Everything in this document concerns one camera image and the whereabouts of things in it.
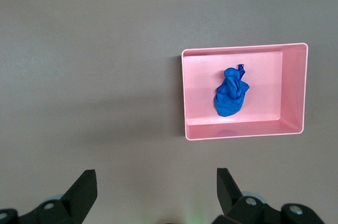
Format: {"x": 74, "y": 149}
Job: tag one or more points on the blue glove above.
{"x": 228, "y": 100}

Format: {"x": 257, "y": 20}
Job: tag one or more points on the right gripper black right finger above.
{"x": 237, "y": 208}

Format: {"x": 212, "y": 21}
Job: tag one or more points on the pink plastic bin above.
{"x": 264, "y": 63}

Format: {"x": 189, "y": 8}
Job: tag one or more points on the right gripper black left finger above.
{"x": 76, "y": 197}

